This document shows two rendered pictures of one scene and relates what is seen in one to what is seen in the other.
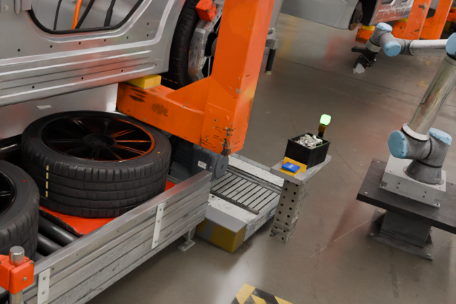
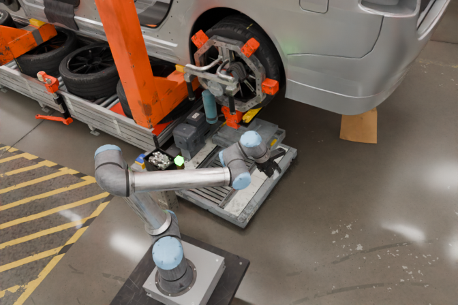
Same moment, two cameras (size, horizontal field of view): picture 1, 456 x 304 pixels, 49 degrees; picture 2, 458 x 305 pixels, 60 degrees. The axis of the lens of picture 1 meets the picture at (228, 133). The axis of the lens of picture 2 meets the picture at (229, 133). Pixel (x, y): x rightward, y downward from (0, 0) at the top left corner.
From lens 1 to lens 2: 402 cm
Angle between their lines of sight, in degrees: 84
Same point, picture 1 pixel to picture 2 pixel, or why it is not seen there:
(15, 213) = (79, 76)
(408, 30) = not seen: outside the picture
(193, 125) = not seen: hidden behind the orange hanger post
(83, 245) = (80, 101)
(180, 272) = (131, 161)
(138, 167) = (121, 97)
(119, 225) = (93, 107)
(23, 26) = not seen: hidden behind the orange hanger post
